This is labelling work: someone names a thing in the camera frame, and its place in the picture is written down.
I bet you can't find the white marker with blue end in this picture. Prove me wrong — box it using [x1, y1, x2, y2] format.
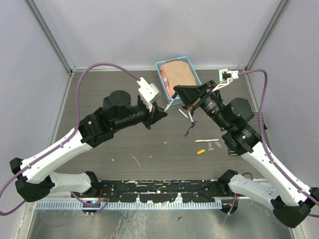
[164, 99, 174, 112]

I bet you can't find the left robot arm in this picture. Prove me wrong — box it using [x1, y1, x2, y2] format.
[10, 90, 167, 202]

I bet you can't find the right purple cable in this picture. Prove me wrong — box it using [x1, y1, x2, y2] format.
[223, 68, 319, 225]

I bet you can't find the white pen with black end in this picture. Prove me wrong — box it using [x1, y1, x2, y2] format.
[188, 111, 194, 123]

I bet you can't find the purple cable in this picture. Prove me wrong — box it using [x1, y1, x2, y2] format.
[0, 62, 143, 216]
[223, 68, 319, 225]

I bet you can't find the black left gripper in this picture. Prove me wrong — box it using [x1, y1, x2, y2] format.
[113, 99, 167, 131]

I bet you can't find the purple pen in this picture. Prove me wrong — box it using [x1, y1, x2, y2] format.
[184, 120, 197, 137]

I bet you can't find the peach folded towel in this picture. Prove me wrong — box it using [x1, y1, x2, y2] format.
[159, 60, 196, 98]

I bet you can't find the light blue slotted cable duct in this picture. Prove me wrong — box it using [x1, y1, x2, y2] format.
[35, 200, 222, 210]

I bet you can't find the black white striped cloth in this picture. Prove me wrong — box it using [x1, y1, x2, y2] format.
[228, 112, 271, 156]

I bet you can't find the white marker with yellow end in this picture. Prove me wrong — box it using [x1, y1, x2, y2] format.
[194, 139, 219, 143]

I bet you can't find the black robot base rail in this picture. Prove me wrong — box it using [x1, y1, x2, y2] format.
[76, 179, 234, 203]

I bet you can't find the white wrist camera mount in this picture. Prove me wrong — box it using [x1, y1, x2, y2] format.
[212, 68, 239, 92]
[137, 77, 161, 112]

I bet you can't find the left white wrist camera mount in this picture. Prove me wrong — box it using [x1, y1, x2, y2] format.
[137, 77, 161, 112]

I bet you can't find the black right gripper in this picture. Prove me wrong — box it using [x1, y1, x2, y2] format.
[173, 79, 231, 130]

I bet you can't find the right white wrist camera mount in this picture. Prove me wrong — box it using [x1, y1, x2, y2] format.
[212, 68, 239, 92]

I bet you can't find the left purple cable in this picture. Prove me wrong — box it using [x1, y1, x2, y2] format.
[0, 62, 143, 216]

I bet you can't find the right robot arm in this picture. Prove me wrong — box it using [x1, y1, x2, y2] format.
[174, 81, 319, 228]

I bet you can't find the light blue perforated basket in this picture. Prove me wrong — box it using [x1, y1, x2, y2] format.
[156, 56, 202, 103]

